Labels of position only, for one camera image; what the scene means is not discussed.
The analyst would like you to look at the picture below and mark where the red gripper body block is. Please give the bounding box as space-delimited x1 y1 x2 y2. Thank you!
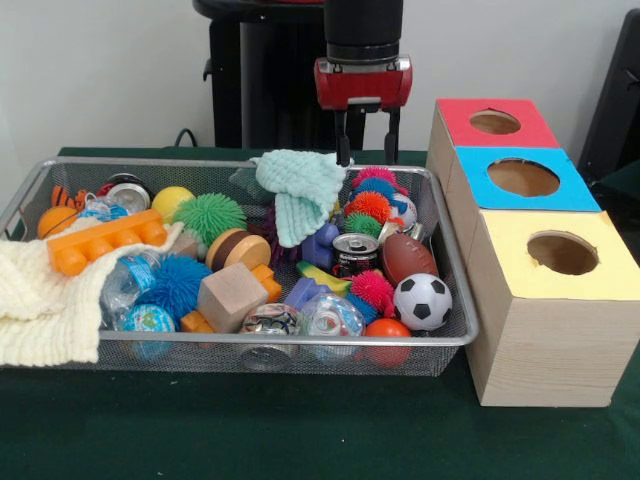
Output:
313 56 415 111

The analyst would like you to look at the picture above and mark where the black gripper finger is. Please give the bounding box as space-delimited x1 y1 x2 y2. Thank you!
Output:
383 106 401 166
333 108 354 168

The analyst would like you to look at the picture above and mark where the mint green cloth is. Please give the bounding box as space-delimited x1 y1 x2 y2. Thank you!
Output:
248 148 354 249

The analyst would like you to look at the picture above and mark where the black drink can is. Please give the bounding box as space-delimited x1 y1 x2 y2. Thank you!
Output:
332 233 381 279

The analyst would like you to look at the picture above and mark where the shallow mesh bin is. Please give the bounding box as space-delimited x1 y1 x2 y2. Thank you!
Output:
0 156 480 379

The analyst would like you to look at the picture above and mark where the wooden box with three holes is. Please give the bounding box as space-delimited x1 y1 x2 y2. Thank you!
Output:
425 98 640 407

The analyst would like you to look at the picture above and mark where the brown toy football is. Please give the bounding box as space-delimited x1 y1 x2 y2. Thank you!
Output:
382 233 440 287

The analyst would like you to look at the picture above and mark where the green spiky ball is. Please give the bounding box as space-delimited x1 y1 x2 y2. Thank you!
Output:
173 193 249 249

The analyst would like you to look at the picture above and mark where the black and white soccer ball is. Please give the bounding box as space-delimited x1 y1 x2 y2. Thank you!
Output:
392 273 454 331

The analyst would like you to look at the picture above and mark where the yellow ball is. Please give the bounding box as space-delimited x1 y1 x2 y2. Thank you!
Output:
151 186 196 224

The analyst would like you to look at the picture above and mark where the plain wooden block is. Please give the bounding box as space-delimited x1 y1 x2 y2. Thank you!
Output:
197 262 265 335

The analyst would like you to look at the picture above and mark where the blue spiky ball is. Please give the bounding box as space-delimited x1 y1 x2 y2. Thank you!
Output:
135 254 214 321

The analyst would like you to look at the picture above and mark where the black upright bar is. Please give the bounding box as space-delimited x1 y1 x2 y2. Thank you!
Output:
577 8 640 182

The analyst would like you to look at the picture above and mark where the dark green tablecloth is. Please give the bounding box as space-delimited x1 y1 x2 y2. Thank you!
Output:
0 145 640 480
589 158 640 221

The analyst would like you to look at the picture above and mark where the orange toy brick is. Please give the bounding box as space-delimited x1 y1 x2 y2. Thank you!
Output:
47 208 169 277

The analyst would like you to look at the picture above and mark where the small orange basketball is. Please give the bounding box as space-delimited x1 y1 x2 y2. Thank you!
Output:
37 207 81 239

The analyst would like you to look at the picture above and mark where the cream knitted cloth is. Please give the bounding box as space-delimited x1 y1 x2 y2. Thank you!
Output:
0 217 186 365

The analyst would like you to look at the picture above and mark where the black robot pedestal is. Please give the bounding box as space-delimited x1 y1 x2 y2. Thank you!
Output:
192 0 381 151

